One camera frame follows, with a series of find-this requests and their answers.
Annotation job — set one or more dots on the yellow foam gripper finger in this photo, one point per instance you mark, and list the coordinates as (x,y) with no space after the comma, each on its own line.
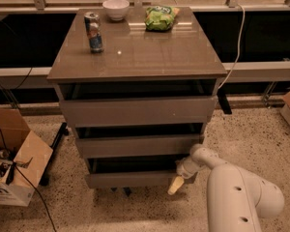
(175,184)

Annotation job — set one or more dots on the grey top drawer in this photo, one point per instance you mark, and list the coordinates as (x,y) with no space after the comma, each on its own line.
(134,112)

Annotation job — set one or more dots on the open cardboard box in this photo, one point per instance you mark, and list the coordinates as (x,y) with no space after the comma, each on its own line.
(29,152)

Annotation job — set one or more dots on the grey middle drawer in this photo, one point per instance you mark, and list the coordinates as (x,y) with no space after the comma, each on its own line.
(132,146)

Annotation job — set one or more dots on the black stand leg right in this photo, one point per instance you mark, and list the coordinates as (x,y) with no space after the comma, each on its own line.
(223,102)

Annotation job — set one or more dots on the grey bottom drawer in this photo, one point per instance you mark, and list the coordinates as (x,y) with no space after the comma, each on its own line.
(128,172)

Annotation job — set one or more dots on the grey drawer cabinet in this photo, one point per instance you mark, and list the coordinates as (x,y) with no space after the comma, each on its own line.
(137,64)

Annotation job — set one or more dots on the black stand leg left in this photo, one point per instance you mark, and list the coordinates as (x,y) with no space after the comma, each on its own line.
(63,130)

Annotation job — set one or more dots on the grey drawer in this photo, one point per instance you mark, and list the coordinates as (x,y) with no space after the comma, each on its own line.
(128,172)
(132,146)
(134,112)

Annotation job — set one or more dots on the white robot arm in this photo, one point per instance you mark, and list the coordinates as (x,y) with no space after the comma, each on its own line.
(236,198)

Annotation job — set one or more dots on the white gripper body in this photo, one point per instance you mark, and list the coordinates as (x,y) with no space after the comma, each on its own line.
(185,169)

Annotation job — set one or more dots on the white bowl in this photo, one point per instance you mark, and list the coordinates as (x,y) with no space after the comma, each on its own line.
(116,9)

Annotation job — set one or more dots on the black stand leg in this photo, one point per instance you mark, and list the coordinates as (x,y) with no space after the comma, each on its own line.
(63,130)
(223,102)

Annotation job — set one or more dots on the blue drink can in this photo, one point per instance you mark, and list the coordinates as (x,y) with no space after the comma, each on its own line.
(93,31)

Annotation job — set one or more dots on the green chip bag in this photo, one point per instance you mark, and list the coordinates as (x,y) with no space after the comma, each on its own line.
(160,18)

